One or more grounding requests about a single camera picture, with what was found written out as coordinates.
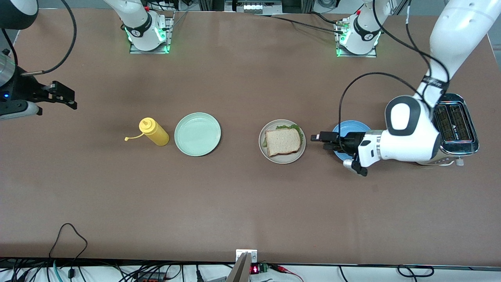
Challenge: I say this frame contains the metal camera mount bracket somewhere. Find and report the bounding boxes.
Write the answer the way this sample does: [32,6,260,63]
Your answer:
[226,249,258,282]

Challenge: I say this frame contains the beige plate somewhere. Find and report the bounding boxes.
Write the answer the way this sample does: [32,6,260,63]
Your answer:
[259,119,306,164]

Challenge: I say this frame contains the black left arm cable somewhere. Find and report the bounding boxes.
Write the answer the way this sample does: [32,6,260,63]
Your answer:
[339,0,451,138]

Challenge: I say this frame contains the blue plate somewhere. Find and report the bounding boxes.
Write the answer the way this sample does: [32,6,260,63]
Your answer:
[332,120,372,161]

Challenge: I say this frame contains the beige chrome toaster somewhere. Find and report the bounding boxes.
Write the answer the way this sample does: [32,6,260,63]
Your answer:
[415,93,480,167]

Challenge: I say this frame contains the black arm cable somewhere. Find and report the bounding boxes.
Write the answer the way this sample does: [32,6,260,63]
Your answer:
[0,0,77,76]
[339,0,451,138]

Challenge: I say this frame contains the yellow squeeze bottle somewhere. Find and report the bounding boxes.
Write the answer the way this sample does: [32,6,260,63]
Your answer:
[124,117,170,146]

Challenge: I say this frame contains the black coiled cable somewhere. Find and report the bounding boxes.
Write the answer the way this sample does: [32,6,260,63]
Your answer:
[339,266,435,278]

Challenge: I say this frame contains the red clip wire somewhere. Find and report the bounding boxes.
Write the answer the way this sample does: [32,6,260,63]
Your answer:
[270,264,304,282]

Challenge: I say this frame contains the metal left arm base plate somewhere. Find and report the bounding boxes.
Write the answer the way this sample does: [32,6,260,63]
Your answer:
[336,37,378,58]

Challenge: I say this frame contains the mint green plate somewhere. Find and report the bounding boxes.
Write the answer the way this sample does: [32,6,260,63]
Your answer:
[174,112,222,157]

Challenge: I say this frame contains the black base power cable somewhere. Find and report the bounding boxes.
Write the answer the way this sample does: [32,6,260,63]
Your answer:
[254,12,346,33]

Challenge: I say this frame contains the green lettuce leaf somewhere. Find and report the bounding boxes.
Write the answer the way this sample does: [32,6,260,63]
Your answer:
[261,124,305,148]

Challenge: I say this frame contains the brown bread slice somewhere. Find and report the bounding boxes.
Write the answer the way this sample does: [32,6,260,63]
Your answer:
[265,128,302,157]

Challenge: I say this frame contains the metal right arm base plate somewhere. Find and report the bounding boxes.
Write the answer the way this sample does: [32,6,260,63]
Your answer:
[129,11,175,54]

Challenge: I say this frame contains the black looped cable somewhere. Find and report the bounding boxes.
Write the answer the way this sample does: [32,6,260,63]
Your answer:
[48,223,88,282]

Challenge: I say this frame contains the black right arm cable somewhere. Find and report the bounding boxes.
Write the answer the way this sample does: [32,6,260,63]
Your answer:
[0,0,77,76]

